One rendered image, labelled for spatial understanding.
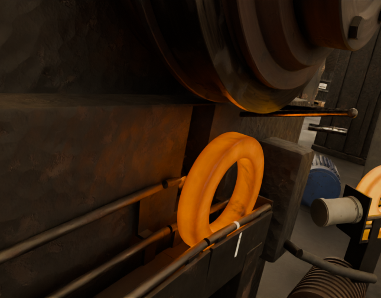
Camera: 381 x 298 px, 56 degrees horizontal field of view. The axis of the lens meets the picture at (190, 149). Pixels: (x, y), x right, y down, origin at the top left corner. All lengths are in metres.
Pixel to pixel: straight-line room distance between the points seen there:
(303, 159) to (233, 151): 0.24
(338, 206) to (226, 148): 0.40
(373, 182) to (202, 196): 0.48
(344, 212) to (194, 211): 0.43
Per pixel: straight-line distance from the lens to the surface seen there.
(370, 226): 0.87
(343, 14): 0.39
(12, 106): 0.34
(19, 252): 0.38
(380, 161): 3.26
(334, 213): 0.80
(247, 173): 0.57
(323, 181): 2.58
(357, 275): 0.86
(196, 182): 0.45
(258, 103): 0.46
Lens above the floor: 0.95
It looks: 16 degrees down
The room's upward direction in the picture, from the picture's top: 11 degrees clockwise
